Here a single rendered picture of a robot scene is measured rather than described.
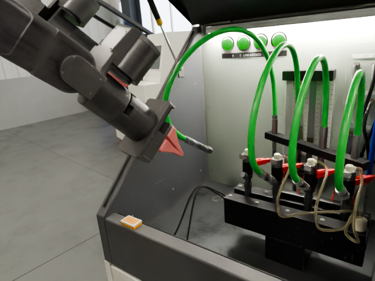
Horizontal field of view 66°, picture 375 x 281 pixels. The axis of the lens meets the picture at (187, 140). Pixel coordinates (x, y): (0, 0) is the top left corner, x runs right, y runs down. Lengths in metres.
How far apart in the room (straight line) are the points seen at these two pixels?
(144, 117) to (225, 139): 0.74
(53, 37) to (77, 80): 0.05
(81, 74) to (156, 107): 0.15
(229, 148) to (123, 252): 0.56
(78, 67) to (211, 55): 0.80
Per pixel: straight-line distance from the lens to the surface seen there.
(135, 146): 0.46
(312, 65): 0.64
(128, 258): 0.87
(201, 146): 0.78
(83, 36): 0.70
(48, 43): 0.36
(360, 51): 0.95
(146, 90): 3.49
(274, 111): 0.94
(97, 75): 0.38
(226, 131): 1.13
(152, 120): 0.45
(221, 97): 1.11
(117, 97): 0.41
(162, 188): 1.01
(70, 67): 0.36
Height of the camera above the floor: 1.39
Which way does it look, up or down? 18 degrees down
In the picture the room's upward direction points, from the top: 4 degrees counter-clockwise
